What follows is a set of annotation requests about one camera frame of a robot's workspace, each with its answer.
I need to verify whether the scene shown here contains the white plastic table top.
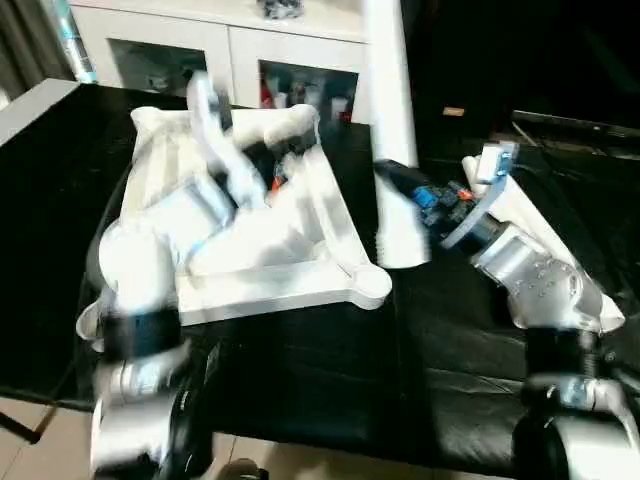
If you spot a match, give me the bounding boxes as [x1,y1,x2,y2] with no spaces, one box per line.
[78,103,393,346]

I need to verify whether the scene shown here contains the black bundle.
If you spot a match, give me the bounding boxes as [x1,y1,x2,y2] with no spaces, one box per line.
[258,0,306,22]

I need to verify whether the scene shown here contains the black flat bar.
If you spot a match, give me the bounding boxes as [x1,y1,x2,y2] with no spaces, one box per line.
[512,111,640,138]

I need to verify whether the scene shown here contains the white cabinet with glass doors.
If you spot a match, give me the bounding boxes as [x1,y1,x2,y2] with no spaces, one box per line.
[70,0,403,127]

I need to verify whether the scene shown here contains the black work mat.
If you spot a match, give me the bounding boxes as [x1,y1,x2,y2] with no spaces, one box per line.
[0,85,640,473]

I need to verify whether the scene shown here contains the teal plastic tube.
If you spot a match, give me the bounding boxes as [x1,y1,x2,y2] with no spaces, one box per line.
[50,0,98,84]

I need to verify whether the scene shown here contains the white board strip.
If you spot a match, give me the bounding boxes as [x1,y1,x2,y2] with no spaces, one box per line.
[0,80,81,147]

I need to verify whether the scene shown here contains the grey curtain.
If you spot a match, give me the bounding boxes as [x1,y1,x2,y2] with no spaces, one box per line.
[0,0,61,101]

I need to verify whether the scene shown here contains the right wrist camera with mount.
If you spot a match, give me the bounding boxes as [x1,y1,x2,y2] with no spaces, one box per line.
[462,143,521,197]

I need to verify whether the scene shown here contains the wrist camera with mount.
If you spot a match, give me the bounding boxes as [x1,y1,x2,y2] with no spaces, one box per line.
[185,72,236,151]
[462,143,521,197]

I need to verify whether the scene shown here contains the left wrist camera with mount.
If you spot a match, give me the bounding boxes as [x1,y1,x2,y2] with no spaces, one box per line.
[185,72,236,151]

